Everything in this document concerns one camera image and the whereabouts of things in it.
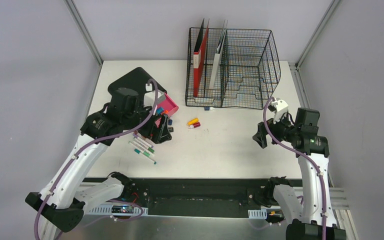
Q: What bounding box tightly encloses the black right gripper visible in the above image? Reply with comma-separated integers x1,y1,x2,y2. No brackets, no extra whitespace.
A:
252,110,300,149

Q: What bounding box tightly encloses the white cable duct left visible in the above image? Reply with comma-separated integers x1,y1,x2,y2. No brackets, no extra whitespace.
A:
86,204,148,217

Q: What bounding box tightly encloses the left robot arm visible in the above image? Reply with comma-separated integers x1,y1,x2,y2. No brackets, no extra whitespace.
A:
25,84,166,239

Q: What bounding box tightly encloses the teal tipped white pen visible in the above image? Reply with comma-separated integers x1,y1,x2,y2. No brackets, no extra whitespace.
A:
134,148,157,165

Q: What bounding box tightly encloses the grey notebook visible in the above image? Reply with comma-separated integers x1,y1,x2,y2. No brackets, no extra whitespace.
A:
209,19,229,90

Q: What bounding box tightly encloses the black pink drawer unit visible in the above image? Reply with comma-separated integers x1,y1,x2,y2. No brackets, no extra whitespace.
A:
107,67,179,117

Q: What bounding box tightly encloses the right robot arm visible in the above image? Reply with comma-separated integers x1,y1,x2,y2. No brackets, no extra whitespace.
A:
252,105,347,240

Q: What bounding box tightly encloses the small blue white cap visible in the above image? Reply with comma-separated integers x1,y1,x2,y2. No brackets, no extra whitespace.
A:
204,106,215,111

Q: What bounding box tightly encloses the red marker cap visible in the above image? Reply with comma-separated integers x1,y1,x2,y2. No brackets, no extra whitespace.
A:
188,122,201,129

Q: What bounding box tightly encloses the white cable duct right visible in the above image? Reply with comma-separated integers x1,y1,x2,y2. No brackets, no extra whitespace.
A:
247,209,267,220

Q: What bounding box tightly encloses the white cable duct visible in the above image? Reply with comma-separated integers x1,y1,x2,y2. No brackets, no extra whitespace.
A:
247,209,267,220
86,204,148,217

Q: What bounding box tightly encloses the red notebook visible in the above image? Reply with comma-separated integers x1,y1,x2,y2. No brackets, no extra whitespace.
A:
193,18,209,97

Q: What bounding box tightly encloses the black wire mesh organizer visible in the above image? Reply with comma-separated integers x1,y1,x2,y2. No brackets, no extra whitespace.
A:
184,27,281,110

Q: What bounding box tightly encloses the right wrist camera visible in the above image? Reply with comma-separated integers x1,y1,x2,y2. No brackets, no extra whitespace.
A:
268,98,289,123

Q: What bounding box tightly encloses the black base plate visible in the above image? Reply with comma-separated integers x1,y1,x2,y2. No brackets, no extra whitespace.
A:
89,178,297,219

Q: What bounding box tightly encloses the blue highlighter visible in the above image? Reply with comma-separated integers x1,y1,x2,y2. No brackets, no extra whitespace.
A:
155,107,165,116

